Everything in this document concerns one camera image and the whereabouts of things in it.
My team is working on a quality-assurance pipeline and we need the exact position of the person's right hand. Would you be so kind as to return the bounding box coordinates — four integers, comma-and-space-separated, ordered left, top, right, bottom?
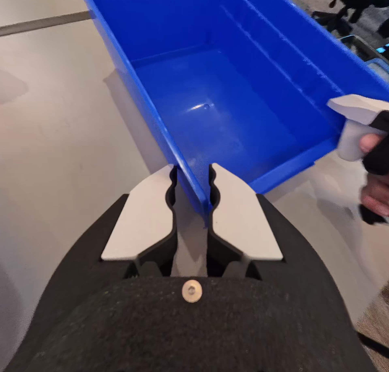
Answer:
359, 134, 389, 218

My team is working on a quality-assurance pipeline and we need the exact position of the grey desk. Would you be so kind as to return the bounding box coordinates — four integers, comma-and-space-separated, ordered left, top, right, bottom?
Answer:
0, 0, 389, 363

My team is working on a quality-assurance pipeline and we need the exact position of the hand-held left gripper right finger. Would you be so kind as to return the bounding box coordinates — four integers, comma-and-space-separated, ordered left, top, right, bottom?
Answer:
207, 163, 284, 278

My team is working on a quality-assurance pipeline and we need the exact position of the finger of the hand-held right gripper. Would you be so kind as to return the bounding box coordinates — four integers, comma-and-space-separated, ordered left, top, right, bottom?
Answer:
327, 94, 389, 162

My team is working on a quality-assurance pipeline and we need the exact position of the blue plastic bin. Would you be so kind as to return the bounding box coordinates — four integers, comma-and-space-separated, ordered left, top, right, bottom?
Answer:
74, 0, 389, 228

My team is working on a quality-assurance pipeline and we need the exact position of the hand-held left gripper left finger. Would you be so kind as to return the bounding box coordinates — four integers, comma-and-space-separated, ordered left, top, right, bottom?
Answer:
100, 165, 178, 277

